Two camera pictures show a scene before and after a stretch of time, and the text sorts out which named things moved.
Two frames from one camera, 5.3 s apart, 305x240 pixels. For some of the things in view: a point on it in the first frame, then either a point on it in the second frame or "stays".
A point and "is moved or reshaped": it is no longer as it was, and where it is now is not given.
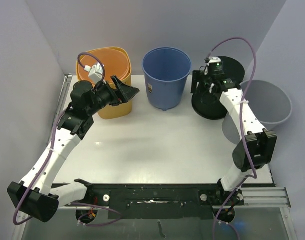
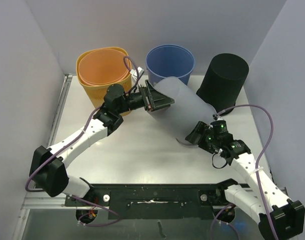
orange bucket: x=114 y=63 stays
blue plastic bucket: x=166 y=70 stays
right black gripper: x=196 y=81 → x=202 y=135
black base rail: x=131 y=202 stays
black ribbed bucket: x=209 y=105 is moved or reshaped
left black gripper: x=123 y=94 → x=156 y=100
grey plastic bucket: x=270 y=105 → x=182 y=116
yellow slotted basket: x=125 y=109 is moved or reshaped
